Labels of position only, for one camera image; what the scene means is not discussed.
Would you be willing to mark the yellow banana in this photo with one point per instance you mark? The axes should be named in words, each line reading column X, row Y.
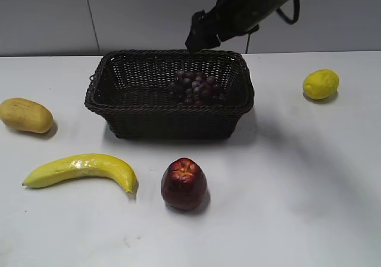
column 84, row 165

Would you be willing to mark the tan potato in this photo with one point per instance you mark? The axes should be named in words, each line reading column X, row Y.
column 26, row 115

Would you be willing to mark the yellow lemon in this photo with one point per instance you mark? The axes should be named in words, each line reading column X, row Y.
column 321, row 84

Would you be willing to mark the red apple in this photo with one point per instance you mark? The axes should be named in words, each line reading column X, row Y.
column 183, row 185

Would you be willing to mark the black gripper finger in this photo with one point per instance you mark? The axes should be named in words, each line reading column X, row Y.
column 200, row 38

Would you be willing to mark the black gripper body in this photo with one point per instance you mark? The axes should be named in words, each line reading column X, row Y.
column 228, row 19

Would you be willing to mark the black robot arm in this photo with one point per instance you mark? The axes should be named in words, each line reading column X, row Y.
column 287, row 10

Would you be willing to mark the purple grape bunch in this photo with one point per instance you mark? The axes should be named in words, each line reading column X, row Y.
column 196, row 88

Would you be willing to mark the black wicker basket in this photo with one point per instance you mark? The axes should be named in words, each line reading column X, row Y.
column 129, row 89

